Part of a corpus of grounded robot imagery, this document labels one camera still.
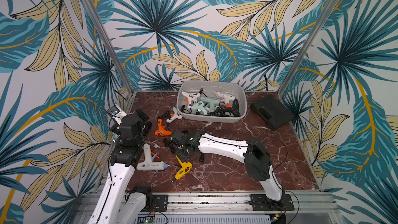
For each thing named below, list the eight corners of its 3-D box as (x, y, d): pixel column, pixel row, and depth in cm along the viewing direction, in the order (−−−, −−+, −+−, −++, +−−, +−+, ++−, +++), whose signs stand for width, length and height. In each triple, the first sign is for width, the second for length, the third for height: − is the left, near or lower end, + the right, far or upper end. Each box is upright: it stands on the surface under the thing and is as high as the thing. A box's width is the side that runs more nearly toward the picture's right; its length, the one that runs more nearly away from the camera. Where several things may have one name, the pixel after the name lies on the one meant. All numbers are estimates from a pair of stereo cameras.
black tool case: (270, 131, 101) (274, 127, 96) (249, 107, 113) (251, 102, 109) (294, 119, 107) (298, 114, 103) (271, 97, 120) (274, 92, 115)
